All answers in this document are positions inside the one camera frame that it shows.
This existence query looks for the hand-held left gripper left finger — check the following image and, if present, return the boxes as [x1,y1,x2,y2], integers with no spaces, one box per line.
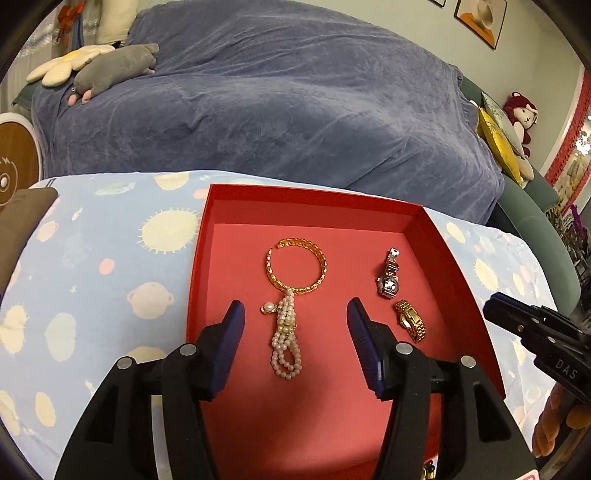
[54,299,245,480]

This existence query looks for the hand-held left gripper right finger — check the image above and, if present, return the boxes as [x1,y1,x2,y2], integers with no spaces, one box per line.
[346,296,539,480]

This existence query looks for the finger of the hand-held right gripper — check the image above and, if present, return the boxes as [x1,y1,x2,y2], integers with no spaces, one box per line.
[483,292,544,343]

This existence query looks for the pearl bracelet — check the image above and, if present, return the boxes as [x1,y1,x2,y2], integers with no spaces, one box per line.
[260,287,304,380]

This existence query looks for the red cardboard box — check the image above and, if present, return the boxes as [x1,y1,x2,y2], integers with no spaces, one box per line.
[186,184,506,480]

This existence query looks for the person's right hand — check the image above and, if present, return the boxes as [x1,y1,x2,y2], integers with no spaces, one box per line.
[531,382,591,459]

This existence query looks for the gold wristwatch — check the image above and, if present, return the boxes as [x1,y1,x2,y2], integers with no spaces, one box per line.
[393,300,427,343]

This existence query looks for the silver wristwatch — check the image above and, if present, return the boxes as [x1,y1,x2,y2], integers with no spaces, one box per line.
[375,248,402,299]

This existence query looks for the purple orchid plant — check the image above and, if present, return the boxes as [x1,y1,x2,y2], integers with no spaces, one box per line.
[547,203,591,261]

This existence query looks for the green sofa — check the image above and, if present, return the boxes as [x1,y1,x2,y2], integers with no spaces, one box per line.
[459,76,583,315]

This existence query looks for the yellow cushion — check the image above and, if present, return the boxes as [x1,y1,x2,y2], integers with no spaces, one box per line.
[478,107,525,183]

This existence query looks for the red-haired plush doll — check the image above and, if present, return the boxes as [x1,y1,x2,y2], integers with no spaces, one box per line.
[503,91,539,158]

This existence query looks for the grey patterned cushion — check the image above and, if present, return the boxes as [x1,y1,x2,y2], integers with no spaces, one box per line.
[480,91,514,139]

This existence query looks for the blue-grey velvet blanket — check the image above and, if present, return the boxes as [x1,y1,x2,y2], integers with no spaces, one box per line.
[31,0,506,215]

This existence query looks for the white round wood-topped appliance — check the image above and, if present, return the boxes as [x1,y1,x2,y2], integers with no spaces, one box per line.
[0,111,44,208]

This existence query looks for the grey plush toy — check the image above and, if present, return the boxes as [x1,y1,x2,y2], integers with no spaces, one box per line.
[67,44,160,107]

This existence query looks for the cream flower-shaped cushion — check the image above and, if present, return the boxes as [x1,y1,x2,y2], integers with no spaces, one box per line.
[26,45,115,87]

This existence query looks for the white plush toy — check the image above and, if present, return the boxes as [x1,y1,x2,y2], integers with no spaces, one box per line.
[99,0,139,44]

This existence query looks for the white sheer curtain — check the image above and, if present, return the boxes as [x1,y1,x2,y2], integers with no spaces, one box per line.
[18,0,107,63]

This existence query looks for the red ribbon bow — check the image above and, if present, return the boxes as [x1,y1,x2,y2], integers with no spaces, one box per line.
[58,0,88,44]

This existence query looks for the gold chain-link bangle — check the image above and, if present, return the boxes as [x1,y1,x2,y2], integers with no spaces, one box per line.
[266,237,328,292]

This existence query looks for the framed wall picture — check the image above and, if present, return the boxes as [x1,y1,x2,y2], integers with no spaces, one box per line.
[454,0,502,51]

